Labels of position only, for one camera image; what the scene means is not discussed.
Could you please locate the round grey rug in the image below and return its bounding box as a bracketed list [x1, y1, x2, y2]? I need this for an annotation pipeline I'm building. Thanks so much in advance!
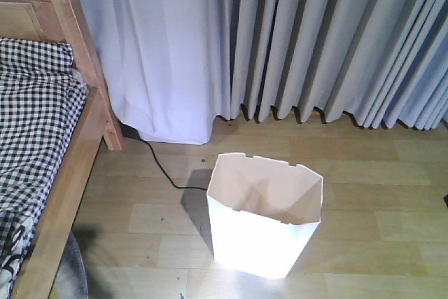
[48, 232, 88, 298]

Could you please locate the grey pleated curtain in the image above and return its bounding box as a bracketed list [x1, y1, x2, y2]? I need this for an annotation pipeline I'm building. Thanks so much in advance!
[221, 0, 447, 130]

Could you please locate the white sheer curtain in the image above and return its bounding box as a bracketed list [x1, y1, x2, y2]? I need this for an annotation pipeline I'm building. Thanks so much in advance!
[80, 0, 231, 145]

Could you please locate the black socket cable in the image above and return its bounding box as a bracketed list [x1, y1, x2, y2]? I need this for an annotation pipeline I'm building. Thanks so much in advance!
[120, 123, 209, 191]

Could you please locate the black white checkered bedding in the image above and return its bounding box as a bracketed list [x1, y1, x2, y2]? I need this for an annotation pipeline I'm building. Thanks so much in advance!
[1, 37, 88, 298]

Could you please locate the white plastic trash bin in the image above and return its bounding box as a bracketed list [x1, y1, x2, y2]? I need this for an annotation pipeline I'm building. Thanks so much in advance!
[206, 153, 323, 279]

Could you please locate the wooden bed frame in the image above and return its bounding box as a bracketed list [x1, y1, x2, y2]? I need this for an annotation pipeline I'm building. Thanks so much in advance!
[1, 0, 123, 298]

